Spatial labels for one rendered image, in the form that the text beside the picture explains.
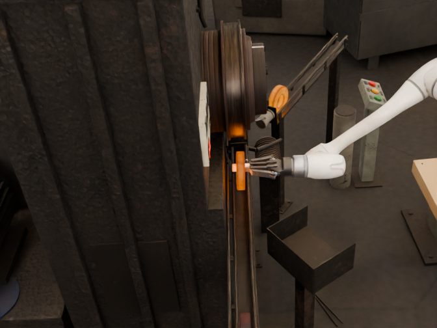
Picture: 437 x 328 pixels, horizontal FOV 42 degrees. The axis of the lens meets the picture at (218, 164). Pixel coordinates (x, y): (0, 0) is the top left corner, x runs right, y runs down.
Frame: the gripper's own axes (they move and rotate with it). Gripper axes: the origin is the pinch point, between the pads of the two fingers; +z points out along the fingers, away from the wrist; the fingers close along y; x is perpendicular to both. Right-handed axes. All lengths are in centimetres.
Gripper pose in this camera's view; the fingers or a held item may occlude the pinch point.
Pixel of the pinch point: (240, 167)
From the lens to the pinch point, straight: 229.5
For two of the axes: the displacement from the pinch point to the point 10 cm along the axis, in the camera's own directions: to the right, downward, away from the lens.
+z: -10.0, 0.2, 0.2
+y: 0.0, -6.2, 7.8
